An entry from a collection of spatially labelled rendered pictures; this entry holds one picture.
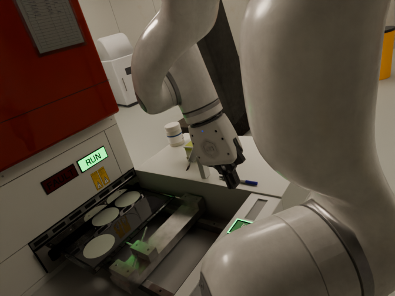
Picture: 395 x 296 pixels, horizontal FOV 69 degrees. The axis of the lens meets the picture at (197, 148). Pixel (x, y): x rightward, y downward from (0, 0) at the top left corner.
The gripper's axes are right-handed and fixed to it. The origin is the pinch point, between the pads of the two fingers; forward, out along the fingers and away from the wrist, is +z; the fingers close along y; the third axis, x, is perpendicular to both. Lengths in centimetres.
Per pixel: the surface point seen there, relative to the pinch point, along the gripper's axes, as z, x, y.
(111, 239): 12.5, -13.3, -45.1
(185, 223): 18.0, 3.3, -28.6
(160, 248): 17.9, -8.5, -29.3
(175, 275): 25.0, -10.9, -24.8
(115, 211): 10, -2, -56
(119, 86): -38, 334, -478
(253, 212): 15.5, 7.4, -4.0
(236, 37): -33, 703, -391
